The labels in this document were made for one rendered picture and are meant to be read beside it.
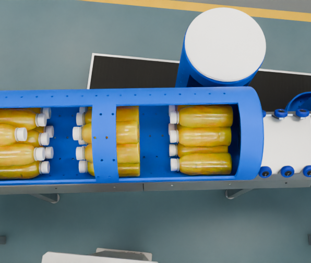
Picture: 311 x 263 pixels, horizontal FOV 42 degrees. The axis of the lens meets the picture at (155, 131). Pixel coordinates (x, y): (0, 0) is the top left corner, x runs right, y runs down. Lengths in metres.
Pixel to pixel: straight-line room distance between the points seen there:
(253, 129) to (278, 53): 1.57
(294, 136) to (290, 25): 1.39
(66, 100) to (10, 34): 1.61
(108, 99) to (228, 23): 0.55
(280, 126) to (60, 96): 0.77
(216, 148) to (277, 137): 0.26
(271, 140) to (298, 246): 1.07
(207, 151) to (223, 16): 0.48
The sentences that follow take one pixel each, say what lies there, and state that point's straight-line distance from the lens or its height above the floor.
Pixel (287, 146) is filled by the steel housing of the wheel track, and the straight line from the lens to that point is 1.48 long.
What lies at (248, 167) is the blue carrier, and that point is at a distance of 1.18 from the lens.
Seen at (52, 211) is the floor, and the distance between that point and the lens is 2.36.
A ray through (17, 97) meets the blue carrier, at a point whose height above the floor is 1.20.
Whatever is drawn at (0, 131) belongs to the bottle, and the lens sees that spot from 1.23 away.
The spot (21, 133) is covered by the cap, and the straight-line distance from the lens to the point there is 1.22.
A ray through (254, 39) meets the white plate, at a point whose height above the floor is 1.04.
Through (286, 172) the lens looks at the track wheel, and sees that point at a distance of 1.42.
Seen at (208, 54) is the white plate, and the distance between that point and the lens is 1.41.
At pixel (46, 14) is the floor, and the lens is 2.75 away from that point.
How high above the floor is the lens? 2.29
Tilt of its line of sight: 75 degrees down
